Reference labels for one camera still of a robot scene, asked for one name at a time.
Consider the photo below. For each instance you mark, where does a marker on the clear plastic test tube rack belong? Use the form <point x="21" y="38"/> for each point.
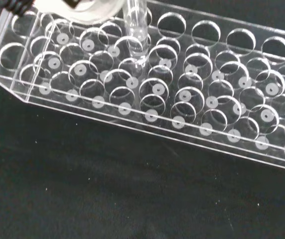
<point x="182" y="99"/>

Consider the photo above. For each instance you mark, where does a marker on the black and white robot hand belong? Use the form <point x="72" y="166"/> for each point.
<point x="82" y="15"/>

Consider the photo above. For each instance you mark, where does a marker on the black bench cloth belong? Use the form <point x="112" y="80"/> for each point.
<point x="107" y="194"/>

